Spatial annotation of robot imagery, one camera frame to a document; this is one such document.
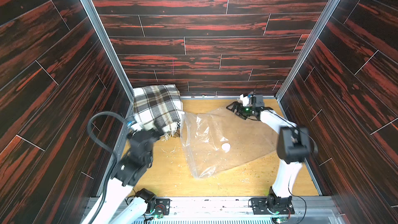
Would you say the beige brown striped scarf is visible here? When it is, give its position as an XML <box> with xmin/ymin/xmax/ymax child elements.
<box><xmin>133</xmin><ymin>85</ymin><xmax>183</xmax><ymax>140</ymax></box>

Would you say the clear plastic vacuum bag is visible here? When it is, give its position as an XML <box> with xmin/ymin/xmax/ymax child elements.
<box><xmin>180</xmin><ymin>108</ymin><xmax>278</xmax><ymax>179</ymax></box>

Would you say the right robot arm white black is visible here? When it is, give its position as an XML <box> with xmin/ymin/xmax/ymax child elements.
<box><xmin>226</xmin><ymin>93</ymin><xmax>317</xmax><ymax>213</ymax></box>

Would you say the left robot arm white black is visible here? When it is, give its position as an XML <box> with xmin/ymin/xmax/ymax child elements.
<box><xmin>83</xmin><ymin>129</ymin><xmax>164</xmax><ymax>224</ymax></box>

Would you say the white vacuum bag valve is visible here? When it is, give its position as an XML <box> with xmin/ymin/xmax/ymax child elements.
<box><xmin>221</xmin><ymin>143</ymin><xmax>231</xmax><ymax>152</ymax></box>

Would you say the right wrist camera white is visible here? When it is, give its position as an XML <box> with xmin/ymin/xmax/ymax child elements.
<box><xmin>239</xmin><ymin>93</ymin><xmax>252</xmax><ymax>106</ymax></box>

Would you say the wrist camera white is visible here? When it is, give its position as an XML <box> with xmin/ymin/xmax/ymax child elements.
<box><xmin>126</xmin><ymin>116</ymin><xmax>143</xmax><ymax>131</ymax></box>
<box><xmin>239</xmin><ymin>93</ymin><xmax>252</xmax><ymax>106</ymax></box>

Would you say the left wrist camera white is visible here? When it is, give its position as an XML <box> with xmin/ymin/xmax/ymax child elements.
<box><xmin>126</xmin><ymin>116</ymin><xmax>143</xmax><ymax>131</ymax></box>

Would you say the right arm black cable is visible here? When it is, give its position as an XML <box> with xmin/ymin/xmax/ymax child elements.
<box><xmin>254</xmin><ymin>82</ymin><xmax>318</xmax><ymax>222</ymax></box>

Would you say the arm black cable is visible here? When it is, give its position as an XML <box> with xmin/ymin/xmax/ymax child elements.
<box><xmin>86</xmin><ymin>111</ymin><xmax>130</xmax><ymax>224</ymax></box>
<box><xmin>254</xmin><ymin>82</ymin><xmax>318</xmax><ymax>222</ymax></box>

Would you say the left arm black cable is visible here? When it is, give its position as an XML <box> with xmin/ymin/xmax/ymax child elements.
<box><xmin>86</xmin><ymin>111</ymin><xmax>130</xmax><ymax>224</ymax></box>

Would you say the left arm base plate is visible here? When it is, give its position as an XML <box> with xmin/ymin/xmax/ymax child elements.
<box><xmin>127</xmin><ymin>197</ymin><xmax>171</xmax><ymax>217</ymax></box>

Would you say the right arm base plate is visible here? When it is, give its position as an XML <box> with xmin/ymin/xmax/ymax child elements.
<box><xmin>248</xmin><ymin>197</ymin><xmax>295</xmax><ymax>215</ymax></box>

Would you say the front aluminium rail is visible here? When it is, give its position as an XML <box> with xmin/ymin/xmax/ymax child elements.
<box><xmin>110</xmin><ymin>196</ymin><xmax>345</xmax><ymax>224</ymax></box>

